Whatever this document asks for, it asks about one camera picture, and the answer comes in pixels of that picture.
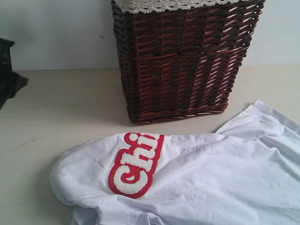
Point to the white t-shirt red logo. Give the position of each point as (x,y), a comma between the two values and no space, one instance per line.
(246,173)

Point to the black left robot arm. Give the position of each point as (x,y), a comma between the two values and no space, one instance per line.
(10,82)

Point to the dark brown wicker basket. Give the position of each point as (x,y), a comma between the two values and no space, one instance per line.
(181,63)

